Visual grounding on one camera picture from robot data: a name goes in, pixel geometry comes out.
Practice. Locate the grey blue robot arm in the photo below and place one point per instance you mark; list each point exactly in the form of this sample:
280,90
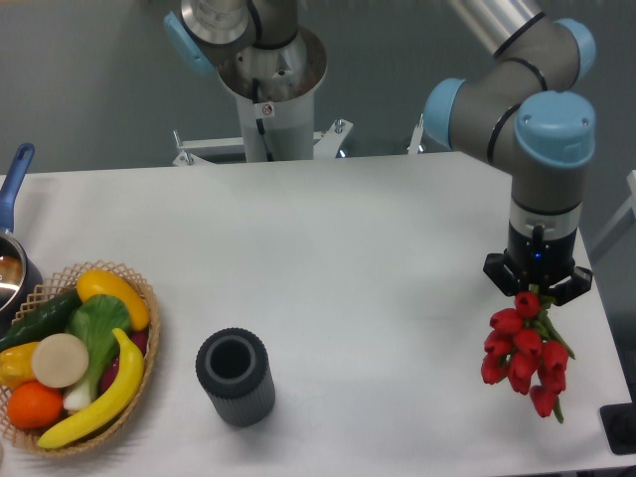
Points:
523,118

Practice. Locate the green cucumber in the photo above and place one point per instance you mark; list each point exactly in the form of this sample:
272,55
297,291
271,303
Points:
49,318

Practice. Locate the red tulip bouquet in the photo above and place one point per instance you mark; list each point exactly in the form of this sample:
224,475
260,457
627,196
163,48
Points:
525,349

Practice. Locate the purple eggplant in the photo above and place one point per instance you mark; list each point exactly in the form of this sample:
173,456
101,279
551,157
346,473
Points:
125,373

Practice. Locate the yellow bell pepper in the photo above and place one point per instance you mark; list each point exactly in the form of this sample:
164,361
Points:
16,368

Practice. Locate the beige round disc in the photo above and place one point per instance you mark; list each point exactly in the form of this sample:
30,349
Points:
59,360

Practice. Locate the black device at edge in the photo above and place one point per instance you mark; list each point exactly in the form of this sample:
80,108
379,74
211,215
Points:
619,426

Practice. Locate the woven wicker basket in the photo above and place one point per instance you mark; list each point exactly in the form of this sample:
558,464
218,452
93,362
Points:
53,286

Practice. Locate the white metal mounting frame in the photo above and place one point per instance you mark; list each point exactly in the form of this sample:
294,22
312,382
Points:
328,144

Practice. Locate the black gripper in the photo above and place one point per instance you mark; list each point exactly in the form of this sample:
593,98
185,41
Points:
536,260

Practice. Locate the green bok choy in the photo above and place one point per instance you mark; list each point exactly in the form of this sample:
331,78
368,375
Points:
93,323

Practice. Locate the orange fruit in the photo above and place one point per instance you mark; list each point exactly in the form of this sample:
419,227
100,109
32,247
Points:
33,405

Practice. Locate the yellow banana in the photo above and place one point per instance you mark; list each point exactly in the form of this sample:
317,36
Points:
86,421

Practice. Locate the dark grey ribbed vase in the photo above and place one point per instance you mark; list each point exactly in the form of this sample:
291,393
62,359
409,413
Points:
233,368

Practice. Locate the blue handled saucepan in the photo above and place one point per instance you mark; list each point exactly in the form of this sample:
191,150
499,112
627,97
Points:
19,275

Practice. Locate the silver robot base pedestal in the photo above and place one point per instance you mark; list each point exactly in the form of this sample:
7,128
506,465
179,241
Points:
266,60

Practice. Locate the white frame at right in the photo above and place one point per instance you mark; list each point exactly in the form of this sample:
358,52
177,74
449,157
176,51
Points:
617,225

